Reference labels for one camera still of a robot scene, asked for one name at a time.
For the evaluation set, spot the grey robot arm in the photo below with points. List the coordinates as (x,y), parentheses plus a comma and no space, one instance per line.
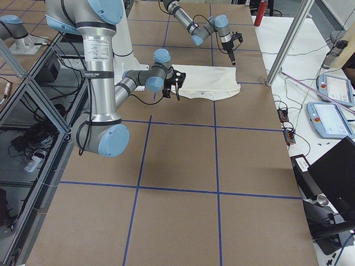
(200,28)
(100,129)

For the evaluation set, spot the grey water bottle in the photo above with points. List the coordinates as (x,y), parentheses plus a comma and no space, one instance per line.
(334,53)

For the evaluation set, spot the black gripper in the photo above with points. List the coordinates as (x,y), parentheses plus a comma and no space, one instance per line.
(228,47)
(170,80)

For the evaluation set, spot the upper teach pendant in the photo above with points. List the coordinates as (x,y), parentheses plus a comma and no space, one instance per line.
(336,88)

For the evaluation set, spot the cream long-sleeve cat shirt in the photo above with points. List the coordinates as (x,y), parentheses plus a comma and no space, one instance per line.
(208,82)

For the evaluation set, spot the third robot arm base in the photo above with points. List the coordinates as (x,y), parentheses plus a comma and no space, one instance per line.
(24,44)

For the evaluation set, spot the lower teach pendant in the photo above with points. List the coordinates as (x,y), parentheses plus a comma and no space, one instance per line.
(328,121)

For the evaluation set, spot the aluminium frame rack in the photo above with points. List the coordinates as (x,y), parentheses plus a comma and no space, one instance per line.
(35,141)

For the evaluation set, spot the red fire extinguisher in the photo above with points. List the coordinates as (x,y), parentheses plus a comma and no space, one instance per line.
(260,13)

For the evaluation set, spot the aluminium frame post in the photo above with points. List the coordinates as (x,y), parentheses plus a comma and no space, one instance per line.
(290,37)

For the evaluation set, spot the teach pendant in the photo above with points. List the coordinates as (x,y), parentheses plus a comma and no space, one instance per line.
(336,88)
(328,121)

